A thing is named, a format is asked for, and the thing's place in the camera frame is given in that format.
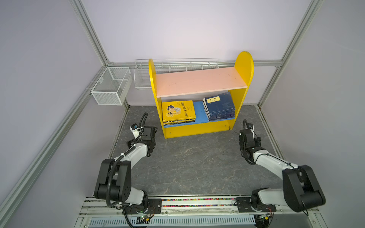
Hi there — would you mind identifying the yellow cartoon book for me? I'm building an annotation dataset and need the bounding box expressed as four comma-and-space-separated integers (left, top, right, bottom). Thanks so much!
162, 100, 196, 122
163, 119, 195, 126

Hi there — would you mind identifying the blue book yellow label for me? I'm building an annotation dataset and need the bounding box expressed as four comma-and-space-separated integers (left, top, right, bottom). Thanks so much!
203, 92, 235, 114

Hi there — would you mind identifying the blue book bottom stack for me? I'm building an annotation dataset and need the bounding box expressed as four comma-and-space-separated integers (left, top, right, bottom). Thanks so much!
208, 109, 235, 121

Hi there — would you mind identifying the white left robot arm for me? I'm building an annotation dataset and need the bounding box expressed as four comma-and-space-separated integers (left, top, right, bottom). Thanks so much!
94, 124, 157, 210

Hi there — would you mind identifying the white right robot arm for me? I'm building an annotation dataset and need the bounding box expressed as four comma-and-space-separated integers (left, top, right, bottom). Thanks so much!
239, 128, 326, 212

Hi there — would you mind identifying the yellow bookshelf with coloured shelves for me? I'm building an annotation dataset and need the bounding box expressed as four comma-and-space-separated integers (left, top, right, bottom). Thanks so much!
148, 51, 254, 139

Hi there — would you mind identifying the white mesh basket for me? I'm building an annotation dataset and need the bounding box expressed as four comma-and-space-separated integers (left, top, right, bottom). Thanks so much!
91, 67, 133, 106

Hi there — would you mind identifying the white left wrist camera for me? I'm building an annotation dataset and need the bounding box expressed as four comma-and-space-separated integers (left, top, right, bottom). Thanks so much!
130, 123, 144, 140

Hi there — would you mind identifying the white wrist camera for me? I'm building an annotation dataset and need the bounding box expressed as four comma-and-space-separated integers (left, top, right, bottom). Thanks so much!
130, 123, 144, 140
246, 123, 254, 130

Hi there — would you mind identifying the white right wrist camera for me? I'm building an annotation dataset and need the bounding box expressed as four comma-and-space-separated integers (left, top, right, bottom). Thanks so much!
246, 123, 254, 130

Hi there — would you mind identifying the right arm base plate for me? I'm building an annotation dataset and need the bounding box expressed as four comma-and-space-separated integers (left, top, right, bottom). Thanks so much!
234, 196, 277, 213

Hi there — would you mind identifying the white wire rack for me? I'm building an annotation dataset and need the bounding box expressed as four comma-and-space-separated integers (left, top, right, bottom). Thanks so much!
134, 59, 219, 90

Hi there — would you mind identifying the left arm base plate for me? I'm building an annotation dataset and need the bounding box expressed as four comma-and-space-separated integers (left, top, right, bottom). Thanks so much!
125, 198, 162, 215

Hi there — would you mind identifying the aluminium frame rail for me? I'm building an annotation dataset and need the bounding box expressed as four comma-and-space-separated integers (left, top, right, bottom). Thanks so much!
0, 0, 132, 220

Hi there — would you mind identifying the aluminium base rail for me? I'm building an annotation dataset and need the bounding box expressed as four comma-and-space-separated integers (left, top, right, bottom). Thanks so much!
75, 195, 327, 228

